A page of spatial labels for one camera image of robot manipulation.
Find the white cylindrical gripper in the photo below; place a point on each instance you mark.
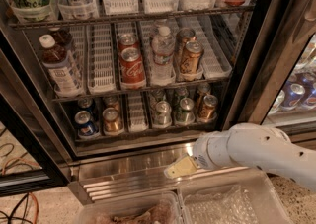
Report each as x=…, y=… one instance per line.
x=204, y=151

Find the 7up can shelf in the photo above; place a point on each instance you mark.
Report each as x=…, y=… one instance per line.
x=162, y=116
x=157, y=96

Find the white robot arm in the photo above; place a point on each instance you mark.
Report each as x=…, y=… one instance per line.
x=249, y=145

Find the front green soda can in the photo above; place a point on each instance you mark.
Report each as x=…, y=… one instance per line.
x=184, y=112

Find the green soda can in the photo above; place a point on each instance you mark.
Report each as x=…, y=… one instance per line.
x=179, y=94
x=184, y=112

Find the front gold can bottom right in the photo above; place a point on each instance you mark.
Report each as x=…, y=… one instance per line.
x=207, y=107

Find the gold can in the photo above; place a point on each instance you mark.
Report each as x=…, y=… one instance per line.
x=202, y=90
x=112, y=102
x=111, y=121
x=207, y=107

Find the rear green soda can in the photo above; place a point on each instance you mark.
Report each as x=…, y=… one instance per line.
x=179, y=94

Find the empty white tray bottom shelf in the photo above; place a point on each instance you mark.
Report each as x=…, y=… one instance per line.
x=136, y=111

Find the rear gold can bottom right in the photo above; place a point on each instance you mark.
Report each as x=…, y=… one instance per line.
x=202, y=90

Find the front gold can bottom left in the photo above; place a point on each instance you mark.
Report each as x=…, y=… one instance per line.
x=111, y=121

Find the steel fridge bottom grille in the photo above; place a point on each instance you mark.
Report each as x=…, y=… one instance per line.
x=129, y=173

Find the rear gold can bottom left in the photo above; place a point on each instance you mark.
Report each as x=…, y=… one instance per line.
x=112, y=102

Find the front red coca-cola can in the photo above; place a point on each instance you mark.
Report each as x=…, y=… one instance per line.
x=132, y=69

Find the red coca-cola can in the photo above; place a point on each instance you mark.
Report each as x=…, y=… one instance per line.
x=127, y=41
x=132, y=69

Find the front blue pepsi can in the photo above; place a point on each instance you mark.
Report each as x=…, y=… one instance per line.
x=85, y=124

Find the blue pepsi can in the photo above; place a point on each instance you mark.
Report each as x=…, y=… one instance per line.
x=89, y=105
x=85, y=124

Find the front gold can middle shelf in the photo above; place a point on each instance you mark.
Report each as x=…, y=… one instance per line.
x=191, y=56

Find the gold can shelf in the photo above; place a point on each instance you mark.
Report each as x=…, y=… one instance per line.
x=183, y=36
x=191, y=56

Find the right fridge glass door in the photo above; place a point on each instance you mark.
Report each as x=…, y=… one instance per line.
x=287, y=29

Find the rear blue pepsi can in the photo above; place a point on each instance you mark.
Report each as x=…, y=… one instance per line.
x=89, y=105

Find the pepsi can behind right door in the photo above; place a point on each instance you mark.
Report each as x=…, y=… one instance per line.
x=293, y=94

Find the rear gold can middle shelf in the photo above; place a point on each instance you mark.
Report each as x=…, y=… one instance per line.
x=183, y=36

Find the rear red coca-cola can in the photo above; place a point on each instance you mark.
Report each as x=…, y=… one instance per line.
x=127, y=41

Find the left open fridge door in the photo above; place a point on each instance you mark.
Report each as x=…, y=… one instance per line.
x=25, y=113

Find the empty white tray middle shelf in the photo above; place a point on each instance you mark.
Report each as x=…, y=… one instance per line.
x=100, y=59

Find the left clear plastic bin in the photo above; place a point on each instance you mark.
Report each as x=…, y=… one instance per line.
x=152, y=208

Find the clear plastic bin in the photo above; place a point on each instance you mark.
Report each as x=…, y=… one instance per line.
x=152, y=208
x=263, y=196

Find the right clear plastic bin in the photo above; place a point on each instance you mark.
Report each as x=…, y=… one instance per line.
x=263, y=196

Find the bubble wrap sheet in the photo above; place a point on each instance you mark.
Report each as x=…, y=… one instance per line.
x=228, y=205

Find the clear water bottle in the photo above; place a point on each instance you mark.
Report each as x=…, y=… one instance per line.
x=163, y=45

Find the front iced tea bottle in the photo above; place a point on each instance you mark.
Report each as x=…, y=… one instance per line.
x=61, y=67

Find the iced tea bottle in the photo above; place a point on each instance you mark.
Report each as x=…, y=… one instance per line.
x=63, y=37
x=61, y=67

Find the rear iced tea bottle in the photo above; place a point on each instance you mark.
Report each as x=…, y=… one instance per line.
x=63, y=37

